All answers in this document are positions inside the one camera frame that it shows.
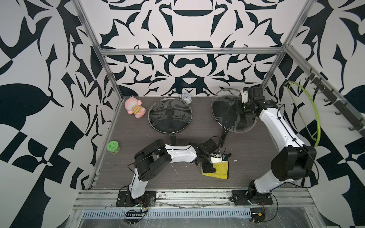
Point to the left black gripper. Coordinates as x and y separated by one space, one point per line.
208 167

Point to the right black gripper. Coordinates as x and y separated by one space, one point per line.
239 108

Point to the yellow microfiber cloth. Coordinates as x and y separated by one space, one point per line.
221 171

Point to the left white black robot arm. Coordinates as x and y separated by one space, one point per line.
154 158

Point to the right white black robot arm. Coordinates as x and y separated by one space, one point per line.
294 160

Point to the right black frying pan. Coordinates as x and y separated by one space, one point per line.
223 136

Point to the black frying pan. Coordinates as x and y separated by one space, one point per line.
223 136
171 134

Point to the left black frying pan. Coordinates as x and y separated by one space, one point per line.
171 134

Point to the pink plush toy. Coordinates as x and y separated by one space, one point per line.
134 107

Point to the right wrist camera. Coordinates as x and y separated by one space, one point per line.
244 96

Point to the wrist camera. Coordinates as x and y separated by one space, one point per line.
244 96
219 158

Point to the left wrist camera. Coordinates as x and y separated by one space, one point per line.
219 158

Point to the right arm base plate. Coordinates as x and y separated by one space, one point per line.
244 198

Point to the green hoop on wall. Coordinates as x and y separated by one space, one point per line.
309 109

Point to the black wall hook rail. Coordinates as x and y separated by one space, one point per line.
333 97

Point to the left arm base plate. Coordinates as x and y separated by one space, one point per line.
125 199

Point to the aluminium frame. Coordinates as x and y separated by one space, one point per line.
168 48

